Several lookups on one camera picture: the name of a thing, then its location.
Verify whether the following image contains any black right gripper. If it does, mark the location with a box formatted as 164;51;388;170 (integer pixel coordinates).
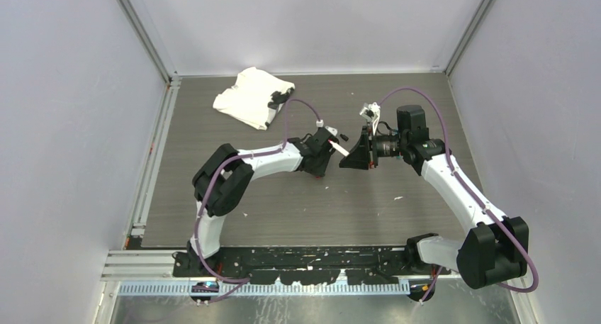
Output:
340;125;408;170

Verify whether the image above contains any white pen red tip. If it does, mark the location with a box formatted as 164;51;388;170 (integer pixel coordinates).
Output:
329;140;349;157

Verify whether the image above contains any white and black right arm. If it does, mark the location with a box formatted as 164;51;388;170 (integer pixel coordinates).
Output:
356;103;529;289

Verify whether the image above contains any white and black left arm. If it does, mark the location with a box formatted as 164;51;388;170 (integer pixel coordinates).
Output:
185;126;339;276

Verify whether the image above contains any white crumpled cloth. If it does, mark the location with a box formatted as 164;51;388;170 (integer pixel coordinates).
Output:
213;67;296;130

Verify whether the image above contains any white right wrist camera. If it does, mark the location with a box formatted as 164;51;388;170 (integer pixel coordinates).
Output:
359;102;381;135

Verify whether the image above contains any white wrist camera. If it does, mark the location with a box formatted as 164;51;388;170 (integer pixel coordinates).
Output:
359;102;381;135
322;126;338;138

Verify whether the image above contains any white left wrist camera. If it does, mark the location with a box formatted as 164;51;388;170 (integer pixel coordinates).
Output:
322;126;338;138

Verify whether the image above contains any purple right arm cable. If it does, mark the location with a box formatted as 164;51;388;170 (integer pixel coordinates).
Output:
378;86;540;304

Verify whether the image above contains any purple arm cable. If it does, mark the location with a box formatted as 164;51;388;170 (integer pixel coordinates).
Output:
378;86;540;304
193;98;325;304

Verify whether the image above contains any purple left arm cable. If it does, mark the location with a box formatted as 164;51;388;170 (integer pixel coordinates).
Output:
193;98;325;304

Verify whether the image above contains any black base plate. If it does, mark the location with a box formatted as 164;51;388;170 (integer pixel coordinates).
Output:
172;246;437;286

